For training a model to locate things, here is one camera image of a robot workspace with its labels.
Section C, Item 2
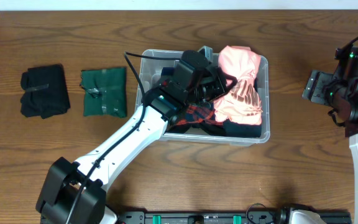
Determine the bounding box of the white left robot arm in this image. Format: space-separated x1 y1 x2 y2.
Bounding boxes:
35 67 237 224

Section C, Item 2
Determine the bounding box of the pink printed t-shirt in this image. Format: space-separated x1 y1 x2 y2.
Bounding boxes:
214 46 263 125

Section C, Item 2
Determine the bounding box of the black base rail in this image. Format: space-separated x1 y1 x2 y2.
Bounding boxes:
117 203 352 224

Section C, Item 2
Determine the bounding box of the black garment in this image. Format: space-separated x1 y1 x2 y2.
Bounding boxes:
167 114 226 136

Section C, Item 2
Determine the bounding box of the dark navy taped garment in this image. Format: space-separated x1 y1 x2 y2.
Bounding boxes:
203 119 262 138

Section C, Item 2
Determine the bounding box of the clear plastic storage bin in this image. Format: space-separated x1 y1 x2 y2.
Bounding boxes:
139 49 270 146

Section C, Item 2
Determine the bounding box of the dark green cloth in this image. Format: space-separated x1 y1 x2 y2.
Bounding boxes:
80 67 127 118

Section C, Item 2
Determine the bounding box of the black cloth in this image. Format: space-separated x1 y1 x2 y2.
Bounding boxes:
21 64 70 119

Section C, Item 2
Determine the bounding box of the red plaid shirt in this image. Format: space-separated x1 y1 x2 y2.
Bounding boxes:
162 79 223 127

